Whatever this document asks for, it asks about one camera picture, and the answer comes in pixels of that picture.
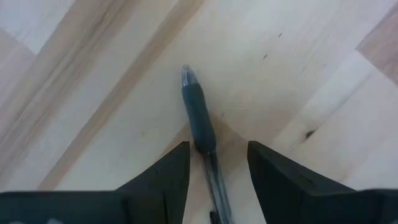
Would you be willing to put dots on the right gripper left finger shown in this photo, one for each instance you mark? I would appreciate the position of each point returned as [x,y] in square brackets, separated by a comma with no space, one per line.
[149,202]

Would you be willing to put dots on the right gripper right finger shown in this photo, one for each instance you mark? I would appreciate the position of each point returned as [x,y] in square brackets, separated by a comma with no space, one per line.
[295,199]

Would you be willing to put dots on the black grip clear pen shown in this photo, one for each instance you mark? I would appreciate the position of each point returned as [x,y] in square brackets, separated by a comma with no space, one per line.
[199,118]

